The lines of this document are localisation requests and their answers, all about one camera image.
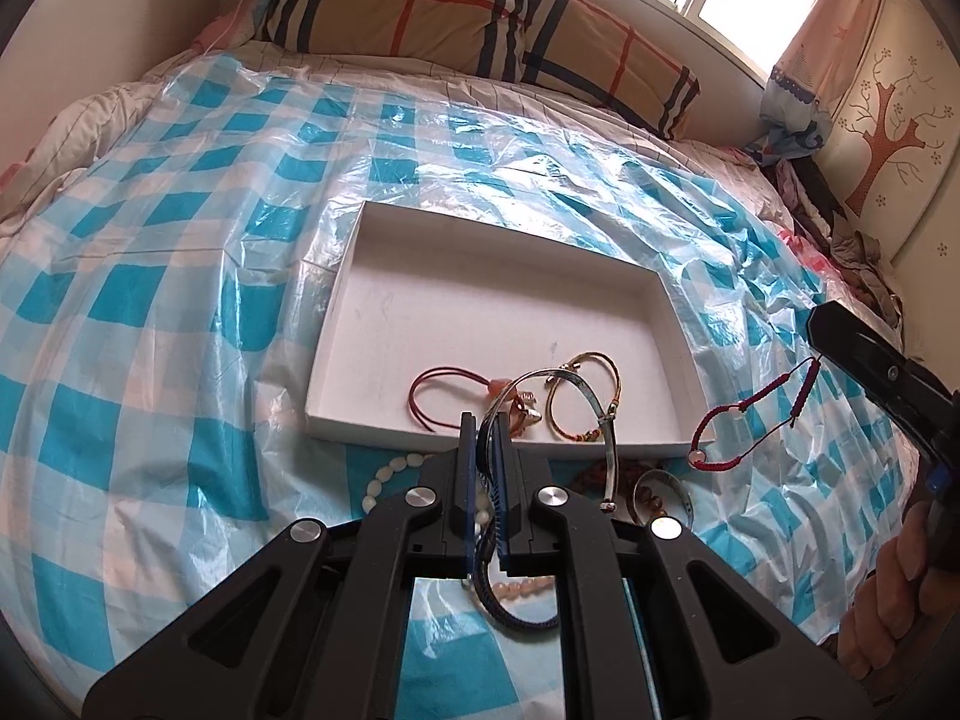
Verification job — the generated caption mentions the peach bead bracelet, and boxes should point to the peach bead bracelet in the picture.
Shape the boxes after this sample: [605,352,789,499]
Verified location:
[487,576,557,602]

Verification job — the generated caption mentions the tree print wall panel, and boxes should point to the tree print wall panel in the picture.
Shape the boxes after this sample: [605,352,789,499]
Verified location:
[814,0,960,265]

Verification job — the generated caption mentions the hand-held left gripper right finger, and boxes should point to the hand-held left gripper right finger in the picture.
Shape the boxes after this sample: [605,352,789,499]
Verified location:
[493,416,875,720]

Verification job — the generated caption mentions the dark braided bracelet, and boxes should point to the dark braided bracelet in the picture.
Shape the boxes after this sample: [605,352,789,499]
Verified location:
[465,420,562,632]

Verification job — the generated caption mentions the thin silver bangle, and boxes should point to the thin silver bangle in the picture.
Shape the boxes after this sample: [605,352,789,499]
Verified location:
[480,366,622,520]

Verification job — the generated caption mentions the white bead bracelet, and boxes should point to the white bead bracelet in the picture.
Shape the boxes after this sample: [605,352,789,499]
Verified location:
[360,451,430,520]

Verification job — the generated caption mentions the pink cloth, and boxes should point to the pink cloth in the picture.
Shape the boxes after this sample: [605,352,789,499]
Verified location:
[191,9,257,55]

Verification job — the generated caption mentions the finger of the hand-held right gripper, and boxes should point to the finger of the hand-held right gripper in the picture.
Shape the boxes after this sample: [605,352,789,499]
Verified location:
[808,301,960,481]

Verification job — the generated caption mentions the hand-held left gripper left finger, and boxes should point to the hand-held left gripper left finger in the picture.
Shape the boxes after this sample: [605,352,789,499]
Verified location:
[81,412,482,720]

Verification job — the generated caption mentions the pink and blue curtain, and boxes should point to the pink and blue curtain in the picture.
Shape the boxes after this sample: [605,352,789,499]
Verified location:
[757,0,890,167]

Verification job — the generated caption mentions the white cardboard box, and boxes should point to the white cardboard box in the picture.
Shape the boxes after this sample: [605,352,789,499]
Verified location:
[304,200,710,466]

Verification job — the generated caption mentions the gold bracelet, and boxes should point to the gold bracelet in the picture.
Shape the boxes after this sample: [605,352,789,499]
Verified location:
[543,350,623,443]

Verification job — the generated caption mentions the wide silver bangle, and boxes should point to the wide silver bangle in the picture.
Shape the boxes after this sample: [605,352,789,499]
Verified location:
[632,468,692,532]

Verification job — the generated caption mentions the red woven string bracelet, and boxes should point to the red woven string bracelet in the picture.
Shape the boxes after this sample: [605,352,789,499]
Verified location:
[688,358,821,476]

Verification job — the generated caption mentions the person's right hand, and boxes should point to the person's right hand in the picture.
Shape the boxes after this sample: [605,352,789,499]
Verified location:
[835,499,960,695]

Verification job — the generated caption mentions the blue checkered plastic sheet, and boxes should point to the blue checkered plastic sheet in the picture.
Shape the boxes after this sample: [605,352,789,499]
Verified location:
[0,52,925,720]

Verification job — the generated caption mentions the pile of clothes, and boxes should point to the pile of clothes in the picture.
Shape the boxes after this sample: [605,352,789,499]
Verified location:
[772,154,910,325]

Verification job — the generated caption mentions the plaid pillow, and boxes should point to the plaid pillow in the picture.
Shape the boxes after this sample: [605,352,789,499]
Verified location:
[255,0,703,142]

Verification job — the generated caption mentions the red cord bracelet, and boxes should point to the red cord bracelet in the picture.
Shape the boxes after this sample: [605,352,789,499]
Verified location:
[409,366,520,437]

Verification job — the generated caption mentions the amber bead bracelet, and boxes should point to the amber bead bracelet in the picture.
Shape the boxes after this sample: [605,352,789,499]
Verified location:
[568,463,640,500]

